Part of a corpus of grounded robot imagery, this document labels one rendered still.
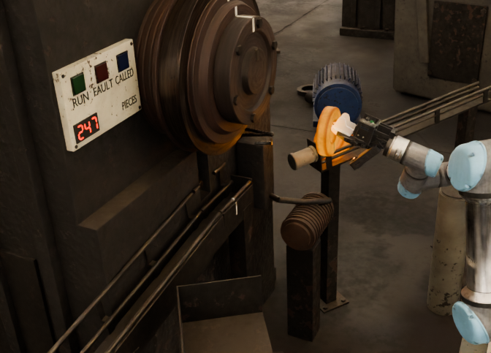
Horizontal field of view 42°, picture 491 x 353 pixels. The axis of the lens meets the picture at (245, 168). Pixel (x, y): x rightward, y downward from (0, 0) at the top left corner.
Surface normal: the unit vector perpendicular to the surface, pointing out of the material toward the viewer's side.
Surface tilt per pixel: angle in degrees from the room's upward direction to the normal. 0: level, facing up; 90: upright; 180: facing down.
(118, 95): 90
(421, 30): 90
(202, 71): 76
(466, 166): 83
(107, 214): 0
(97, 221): 0
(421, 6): 90
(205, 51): 61
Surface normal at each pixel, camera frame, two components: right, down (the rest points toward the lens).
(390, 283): -0.04, -0.88
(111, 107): 0.90, 0.17
